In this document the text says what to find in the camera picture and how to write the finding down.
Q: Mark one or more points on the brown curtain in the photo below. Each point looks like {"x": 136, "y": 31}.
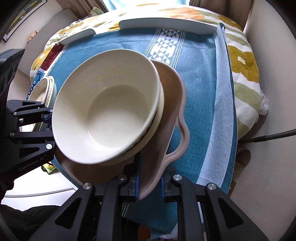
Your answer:
{"x": 236, "y": 10}
{"x": 81, "y": 8}

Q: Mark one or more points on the blue patterned table cloth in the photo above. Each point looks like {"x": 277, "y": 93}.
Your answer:
{"x": 203, "y": 64}

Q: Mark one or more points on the black curved floor lamp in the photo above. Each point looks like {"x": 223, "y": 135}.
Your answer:
{"x": 269, "y": 137}

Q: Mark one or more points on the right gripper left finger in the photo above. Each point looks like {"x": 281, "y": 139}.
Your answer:
{"x": 93, "y": 212}

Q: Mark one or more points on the grey bed headboard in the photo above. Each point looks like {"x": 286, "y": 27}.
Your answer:
{"x": 21, "y": 83}

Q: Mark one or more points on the cream yellow bowl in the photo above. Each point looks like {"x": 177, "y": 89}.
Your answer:
{"x": 147, "y": 136}

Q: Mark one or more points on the right brown curtain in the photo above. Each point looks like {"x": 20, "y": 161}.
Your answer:
{"x": 236, "y": 10}

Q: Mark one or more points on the pink handled dish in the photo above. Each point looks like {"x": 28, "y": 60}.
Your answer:
{"x": 168, "y": 143}

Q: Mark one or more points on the green striped pillow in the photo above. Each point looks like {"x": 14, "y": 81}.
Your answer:
{"x": 95, "y": 11}

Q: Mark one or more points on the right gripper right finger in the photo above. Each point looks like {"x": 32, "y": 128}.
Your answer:
{"x": 206, "y": 212}

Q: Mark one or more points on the floral striped duvet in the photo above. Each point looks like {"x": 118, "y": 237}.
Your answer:
{"x": 243, "y": 64}

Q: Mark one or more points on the framed houses picture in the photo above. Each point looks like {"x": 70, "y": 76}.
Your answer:
{"x": 28, "y": 10}

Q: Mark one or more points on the left brown curtain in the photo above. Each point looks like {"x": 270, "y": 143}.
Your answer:
{"x": 81, "y": 8}

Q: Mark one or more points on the white tray table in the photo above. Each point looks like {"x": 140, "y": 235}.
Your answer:
{"x": 186, "y": 25}

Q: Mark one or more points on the white duck print plate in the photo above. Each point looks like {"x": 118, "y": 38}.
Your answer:
{"x": 45, "y": 91}

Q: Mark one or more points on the small pink figurine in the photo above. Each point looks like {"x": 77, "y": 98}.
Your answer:
{"x": 31, "y": 36}

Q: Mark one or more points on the white bowl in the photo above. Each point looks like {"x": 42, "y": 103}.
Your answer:
{"x": 105, "y": 106}

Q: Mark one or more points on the light blue window cloth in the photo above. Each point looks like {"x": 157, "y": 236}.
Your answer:
{"x": 114, "y": 4}

